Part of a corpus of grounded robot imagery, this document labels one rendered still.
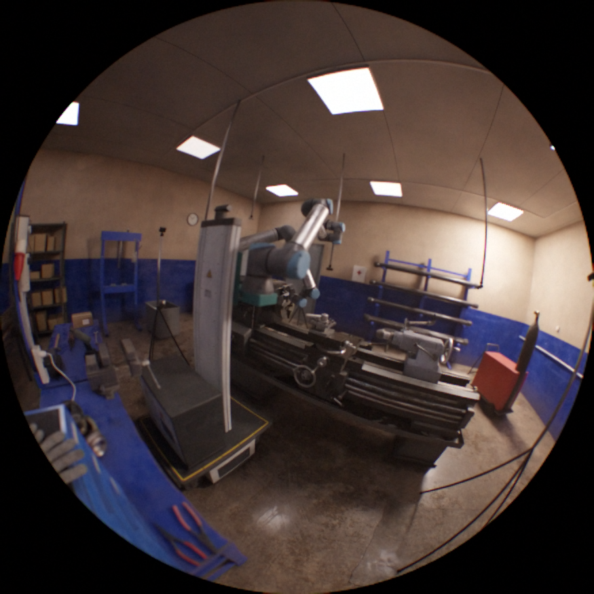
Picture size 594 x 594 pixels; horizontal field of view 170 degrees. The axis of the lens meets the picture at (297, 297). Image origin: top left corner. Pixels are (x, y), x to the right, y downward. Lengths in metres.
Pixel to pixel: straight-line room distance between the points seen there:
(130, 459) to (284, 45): 2.64
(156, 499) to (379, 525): 1.45
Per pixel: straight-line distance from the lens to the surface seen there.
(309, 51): 2.09
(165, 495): 0.82
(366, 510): 1.83
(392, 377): 1.72
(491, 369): 3.74
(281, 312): 2.07
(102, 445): 0.97
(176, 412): 1.08
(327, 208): 1.41
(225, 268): 1.07
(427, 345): 1.79
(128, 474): 0.89
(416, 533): 1.93
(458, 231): 5.10
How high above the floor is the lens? 1.59
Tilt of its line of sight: 10 degrees down
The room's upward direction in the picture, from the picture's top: 8 degrees clockwise
